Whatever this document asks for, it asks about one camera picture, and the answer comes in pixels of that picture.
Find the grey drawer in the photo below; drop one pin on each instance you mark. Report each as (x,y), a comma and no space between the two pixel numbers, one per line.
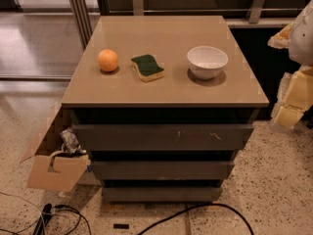
(180,194)
(162,137)
(198,170)

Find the brown cardboard box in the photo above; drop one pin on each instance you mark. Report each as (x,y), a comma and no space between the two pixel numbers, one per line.
(52,168)

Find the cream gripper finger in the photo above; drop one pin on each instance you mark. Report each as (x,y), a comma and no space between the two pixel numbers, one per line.
(294,98)
(281,39)

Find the grey middle drawer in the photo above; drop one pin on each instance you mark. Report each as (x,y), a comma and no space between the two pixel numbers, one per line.
(198,170)

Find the orange fruit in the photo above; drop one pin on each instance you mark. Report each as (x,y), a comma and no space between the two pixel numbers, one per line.
(108,60)

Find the grey top drawer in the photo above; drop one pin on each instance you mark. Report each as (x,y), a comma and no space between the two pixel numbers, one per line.
(162,137)

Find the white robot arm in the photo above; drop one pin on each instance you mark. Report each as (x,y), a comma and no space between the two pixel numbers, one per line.
(301,45)

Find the crumpled silver wrapper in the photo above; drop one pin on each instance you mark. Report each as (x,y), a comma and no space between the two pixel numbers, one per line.
(70,143)

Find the grey drawer cabinet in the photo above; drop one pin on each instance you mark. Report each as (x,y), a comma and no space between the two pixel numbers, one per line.
(95,96)

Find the white bowl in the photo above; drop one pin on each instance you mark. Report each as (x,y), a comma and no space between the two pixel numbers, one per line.
(206,62)

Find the grey bottom drawer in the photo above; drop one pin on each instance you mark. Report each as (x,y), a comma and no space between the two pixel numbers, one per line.
(180,194)

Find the green yellow sponge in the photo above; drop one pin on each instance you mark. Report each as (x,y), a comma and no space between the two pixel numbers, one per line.
(147,68)

